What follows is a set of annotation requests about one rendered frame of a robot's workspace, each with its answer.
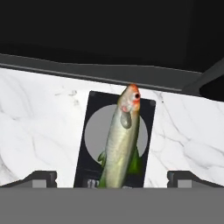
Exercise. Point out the silver fish with red head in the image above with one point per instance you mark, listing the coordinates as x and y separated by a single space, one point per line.
121 143

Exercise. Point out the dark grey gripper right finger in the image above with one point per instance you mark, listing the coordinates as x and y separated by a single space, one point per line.
182 179

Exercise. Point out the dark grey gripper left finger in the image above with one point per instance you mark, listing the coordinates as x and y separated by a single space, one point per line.
40 179

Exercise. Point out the black digital scale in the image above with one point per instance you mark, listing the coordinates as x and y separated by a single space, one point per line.
94 163

